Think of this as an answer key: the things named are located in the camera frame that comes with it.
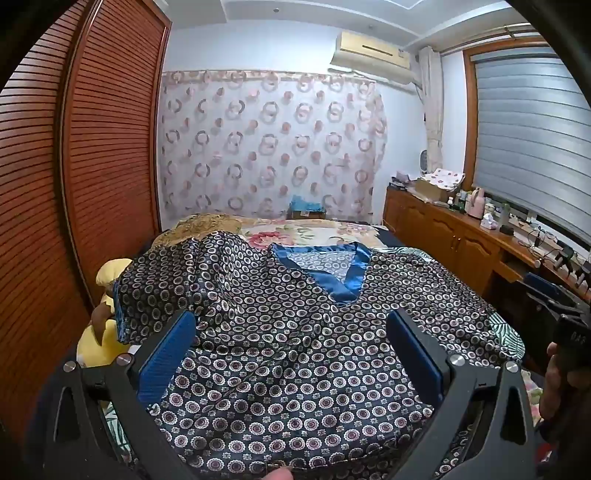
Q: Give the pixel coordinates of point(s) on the circle patterned sheer curtain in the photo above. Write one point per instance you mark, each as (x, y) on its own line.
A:
(277, 138)

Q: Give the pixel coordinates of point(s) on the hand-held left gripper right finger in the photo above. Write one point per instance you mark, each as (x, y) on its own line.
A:
(418, 364)

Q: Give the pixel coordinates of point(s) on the blue plastic bag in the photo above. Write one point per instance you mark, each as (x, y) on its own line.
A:
(307, 203)

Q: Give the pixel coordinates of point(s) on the dark patterned satin pajama top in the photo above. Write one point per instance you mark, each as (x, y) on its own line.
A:
(295, 332)

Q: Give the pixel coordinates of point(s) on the gold patterned folded cloth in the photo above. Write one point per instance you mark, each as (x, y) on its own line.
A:
(203, 226)

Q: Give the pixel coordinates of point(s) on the wooden sideboard cabinet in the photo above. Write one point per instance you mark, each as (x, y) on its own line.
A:
(443, 226)

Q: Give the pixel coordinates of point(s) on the beige wall air conditioner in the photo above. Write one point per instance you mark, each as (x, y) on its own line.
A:
(369, 53)

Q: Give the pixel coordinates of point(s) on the purple pouch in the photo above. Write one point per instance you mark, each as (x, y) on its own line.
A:
(401, 181)

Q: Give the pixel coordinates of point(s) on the person's right hand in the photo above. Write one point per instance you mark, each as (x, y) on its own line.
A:
(551, 387)

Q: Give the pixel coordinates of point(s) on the pink thermos jug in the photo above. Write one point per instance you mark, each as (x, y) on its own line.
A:
(476, 203)

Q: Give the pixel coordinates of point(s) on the small black box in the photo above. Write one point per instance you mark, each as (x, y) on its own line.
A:
(507, 229)

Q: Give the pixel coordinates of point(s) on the yellow plush toy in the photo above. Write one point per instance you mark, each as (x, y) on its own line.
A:
(99, 337)

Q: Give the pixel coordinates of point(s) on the grey window blind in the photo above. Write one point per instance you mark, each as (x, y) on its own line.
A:
(531, 138)

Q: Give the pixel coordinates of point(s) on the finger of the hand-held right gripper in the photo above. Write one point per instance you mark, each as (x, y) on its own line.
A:
(565, 308)
(542, 282)

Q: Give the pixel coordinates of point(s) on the beige tied window curtain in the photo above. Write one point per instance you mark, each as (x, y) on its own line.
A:
(434, 115)

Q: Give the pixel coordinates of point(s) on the person's right forearm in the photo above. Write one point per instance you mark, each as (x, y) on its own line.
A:
(565, 438)

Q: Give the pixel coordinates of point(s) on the wooden window frame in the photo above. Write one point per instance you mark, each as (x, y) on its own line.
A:
(470, 115)

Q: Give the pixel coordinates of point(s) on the small cardboard box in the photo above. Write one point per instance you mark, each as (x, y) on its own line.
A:
(304, 215)

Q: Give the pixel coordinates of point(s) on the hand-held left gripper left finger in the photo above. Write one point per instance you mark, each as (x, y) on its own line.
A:
(161, 360)

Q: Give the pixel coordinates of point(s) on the small white desk fan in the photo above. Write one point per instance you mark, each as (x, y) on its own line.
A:
(425, 161)

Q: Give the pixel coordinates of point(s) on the dark green bottle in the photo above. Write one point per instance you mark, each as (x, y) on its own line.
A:
(460, 203)

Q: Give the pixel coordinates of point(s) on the white spotted cloth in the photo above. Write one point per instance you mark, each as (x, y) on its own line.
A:
(443, 179)

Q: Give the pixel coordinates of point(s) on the wooden louvered wardrobe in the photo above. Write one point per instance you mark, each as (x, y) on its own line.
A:
(115, 138)

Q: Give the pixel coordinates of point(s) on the person's left hand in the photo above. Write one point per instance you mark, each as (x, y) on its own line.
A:
(279, 474)

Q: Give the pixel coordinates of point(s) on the open cardboard box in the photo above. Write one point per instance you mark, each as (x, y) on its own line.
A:
(427, 191)

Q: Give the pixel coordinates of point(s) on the tissue box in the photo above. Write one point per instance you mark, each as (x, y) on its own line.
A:
(489, 221)

